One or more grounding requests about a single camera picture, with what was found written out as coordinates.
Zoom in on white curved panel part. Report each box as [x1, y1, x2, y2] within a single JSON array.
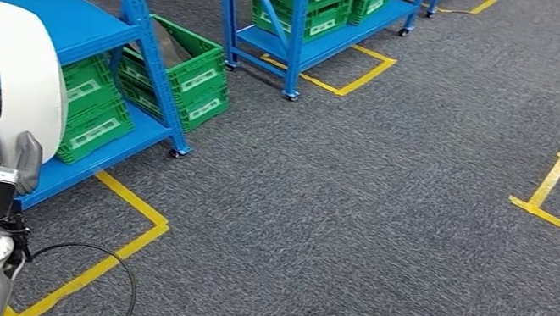
[[0, 0, 85, 169]]

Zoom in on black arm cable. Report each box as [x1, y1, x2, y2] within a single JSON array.
[[0, 214, 147, 316]]

